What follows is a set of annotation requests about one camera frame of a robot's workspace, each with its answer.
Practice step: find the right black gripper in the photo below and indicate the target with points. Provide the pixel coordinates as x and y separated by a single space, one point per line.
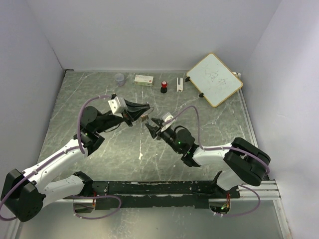
153 129

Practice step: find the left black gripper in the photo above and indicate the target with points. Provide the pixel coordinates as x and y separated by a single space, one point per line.
133 107

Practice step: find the silver key bunch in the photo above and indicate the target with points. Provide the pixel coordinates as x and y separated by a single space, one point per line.
142 119

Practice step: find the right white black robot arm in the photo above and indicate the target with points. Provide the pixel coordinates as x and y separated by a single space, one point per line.
245 162

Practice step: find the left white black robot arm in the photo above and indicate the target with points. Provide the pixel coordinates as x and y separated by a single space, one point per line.
26 192

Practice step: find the white green paper box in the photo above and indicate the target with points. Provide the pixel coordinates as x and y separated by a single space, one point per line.
143 80

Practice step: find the clear plastic cup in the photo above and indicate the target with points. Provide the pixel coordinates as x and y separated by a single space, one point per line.
120 79

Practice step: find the red black stamp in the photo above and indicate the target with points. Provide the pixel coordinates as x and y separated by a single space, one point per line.
163 88

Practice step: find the yellow framed whiteboard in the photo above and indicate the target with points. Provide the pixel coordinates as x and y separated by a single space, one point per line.
214 80

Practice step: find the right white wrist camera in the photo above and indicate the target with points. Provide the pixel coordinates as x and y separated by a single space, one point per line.
167 121

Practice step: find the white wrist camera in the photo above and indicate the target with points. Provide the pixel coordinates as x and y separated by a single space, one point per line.
167 121
117 105

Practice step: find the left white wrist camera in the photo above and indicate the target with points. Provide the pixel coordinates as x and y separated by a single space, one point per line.
117 105

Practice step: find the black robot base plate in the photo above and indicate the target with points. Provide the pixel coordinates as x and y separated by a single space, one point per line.
164 193

